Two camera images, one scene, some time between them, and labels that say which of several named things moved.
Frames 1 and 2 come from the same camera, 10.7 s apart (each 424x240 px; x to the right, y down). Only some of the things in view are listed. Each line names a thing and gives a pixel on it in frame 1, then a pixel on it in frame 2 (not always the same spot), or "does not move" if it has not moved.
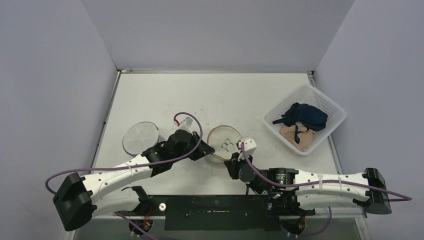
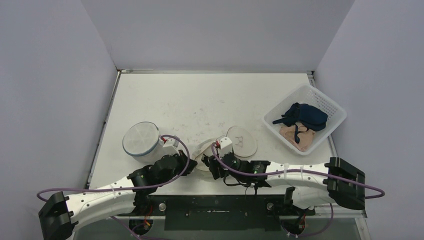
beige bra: x=306 y=138 does not move
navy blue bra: x=303 y=116 does not move
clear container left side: x=141 y=137 does not move
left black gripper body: x=194 y=136 -> x=171 y=177
